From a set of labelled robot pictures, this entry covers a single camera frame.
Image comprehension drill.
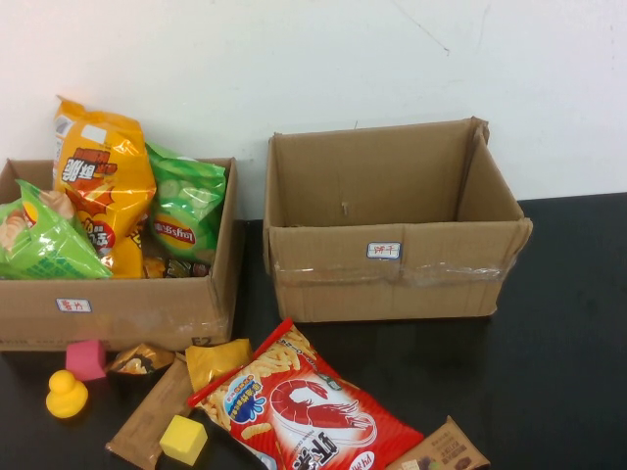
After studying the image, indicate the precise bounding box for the small orange snack packet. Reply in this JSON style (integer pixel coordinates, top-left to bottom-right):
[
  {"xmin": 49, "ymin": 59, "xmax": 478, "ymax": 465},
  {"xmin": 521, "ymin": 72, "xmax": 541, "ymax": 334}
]
[{"xmin": 141, "ymin": 255, "xmax": 168, "ymax": 279}]

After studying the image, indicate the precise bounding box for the long brown wrapper packet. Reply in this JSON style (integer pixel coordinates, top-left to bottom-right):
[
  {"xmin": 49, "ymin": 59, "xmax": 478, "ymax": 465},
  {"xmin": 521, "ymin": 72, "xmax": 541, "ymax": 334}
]
[{"xmin": 105, "ymin": 352, "xmax": 197, "ymax": 469}]

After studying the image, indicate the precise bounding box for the black orange snack packet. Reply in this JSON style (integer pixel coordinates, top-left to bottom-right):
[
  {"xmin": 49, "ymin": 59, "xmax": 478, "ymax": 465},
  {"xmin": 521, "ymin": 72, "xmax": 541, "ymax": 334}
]
[{"xmin": 105, "ymin": 342, "xmax": 176, "ymax": 393}]

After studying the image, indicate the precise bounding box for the light green Lay's chip bag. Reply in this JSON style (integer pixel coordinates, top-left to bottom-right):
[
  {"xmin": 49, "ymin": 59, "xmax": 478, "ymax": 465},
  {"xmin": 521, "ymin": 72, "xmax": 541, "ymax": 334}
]
[{"xmin": 0, "ymin": 178, "xmax": 114, "ymax": 281}]

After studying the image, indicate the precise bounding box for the brown biscuit packet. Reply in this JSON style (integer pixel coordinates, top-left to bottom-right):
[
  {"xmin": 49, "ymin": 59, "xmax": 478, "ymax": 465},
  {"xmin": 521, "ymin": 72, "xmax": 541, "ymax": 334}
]
[{"xmin": 386, "ymin": 415, "xmax": 491, "ymax": 470}]

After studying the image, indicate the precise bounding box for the golden yellow snack packet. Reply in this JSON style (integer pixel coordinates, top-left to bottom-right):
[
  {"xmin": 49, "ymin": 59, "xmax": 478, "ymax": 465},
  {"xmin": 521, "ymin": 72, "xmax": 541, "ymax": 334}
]
[{"xmin": 184, "ymin": 338, "xmax": 255, "ymax": 393}]

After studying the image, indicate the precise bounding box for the yellow foam cube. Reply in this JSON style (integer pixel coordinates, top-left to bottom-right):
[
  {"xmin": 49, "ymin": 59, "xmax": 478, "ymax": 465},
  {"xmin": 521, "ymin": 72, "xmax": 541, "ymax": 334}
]
[{"xmin": 159, "ymin": 414, "xmax": 209, "ymax": 466}]

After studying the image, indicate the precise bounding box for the orange fries snack bag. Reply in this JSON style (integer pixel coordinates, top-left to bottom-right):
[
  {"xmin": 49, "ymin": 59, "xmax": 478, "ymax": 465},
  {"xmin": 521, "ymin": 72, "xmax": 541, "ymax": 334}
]
[{"xmin": 52, "ymin": 96, "xmax": 158, "ymax": 280}]

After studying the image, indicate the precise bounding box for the taped empty cardboard box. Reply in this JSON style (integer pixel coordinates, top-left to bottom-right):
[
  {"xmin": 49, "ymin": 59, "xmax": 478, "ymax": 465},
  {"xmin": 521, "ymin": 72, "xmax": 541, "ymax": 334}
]
[{"xmin": 263, "ymin": 116, "xmax": 534, "ymax": 324}]

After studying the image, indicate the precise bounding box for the red shrimp cracker bag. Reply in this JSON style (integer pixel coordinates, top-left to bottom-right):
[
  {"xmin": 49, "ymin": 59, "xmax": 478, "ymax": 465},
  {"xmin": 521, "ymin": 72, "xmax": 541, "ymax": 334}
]
[{"xmin": 187, "ymin": 317, "xmax": 426, "ymax": 470}]

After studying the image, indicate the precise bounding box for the yellow rubber duck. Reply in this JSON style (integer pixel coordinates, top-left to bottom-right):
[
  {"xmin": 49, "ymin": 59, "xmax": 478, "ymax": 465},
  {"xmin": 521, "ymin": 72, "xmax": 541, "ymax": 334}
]
[{"xmin": 45, "ymin": 369, "xmax": 90, "ymax": 420}]

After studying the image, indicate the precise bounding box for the green cucumber Lay's chip bag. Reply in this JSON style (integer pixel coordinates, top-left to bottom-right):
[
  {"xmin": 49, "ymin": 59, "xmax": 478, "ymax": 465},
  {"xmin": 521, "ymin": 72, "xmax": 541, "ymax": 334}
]
[{"xmin": 145, "ymin": 141, "xmax": 228, "ymax": 265}]

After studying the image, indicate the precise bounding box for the pink foam cube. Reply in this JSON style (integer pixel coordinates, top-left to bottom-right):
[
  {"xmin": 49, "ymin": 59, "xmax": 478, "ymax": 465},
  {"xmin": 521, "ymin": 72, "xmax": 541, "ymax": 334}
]
[{"xmin": 65, "ymin": 339, "xmax": 108, "ymax": 383}]

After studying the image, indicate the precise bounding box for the cardboard box with F2 print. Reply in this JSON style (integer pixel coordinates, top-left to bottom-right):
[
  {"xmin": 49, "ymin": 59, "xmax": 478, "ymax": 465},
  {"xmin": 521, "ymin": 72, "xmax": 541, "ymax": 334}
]
[{"xmin": 0, "ymin": 157, "xmax": 246, "ymax": 353}]

